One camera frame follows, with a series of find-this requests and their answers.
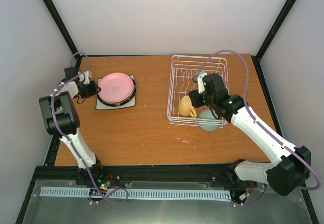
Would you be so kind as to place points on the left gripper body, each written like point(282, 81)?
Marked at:
point(88, 91)

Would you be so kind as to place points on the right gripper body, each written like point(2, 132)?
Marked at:
point(197, 103)

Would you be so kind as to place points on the green ceramic bowl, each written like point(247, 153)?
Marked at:
point(207, 120)

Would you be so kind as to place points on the yellow ceramic mug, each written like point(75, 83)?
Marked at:
point(185, 107)

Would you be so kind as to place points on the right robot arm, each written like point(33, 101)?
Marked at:
point(255, 132)

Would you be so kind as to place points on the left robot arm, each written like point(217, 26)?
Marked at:
point(60, 119)

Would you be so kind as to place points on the white square plate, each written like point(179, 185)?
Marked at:
point(126, 105)

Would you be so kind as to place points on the pink round plate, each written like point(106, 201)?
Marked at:
point(116, 87)

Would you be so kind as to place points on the black round plate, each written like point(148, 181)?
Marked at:
point(132, 93)

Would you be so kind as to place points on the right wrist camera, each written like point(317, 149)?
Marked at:
point(199, 79)

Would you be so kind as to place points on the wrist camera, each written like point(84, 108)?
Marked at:
point(85, 77)
point(199, 79)

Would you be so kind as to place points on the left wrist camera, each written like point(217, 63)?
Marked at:
point(85, 77)

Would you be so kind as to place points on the left black frame post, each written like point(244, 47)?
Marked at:
point(60, 25)

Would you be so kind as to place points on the black frame post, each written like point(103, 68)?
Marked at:
point(275, 28)
point(60, 25)

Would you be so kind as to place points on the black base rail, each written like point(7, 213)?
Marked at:
point(216, 175)

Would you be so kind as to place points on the right black frame post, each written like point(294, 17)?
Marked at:
point(275, 28)

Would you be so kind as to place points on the light blue cable duct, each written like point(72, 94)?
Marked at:
point(139, 194)

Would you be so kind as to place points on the metal base plate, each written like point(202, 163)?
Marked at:
point(262, 206)

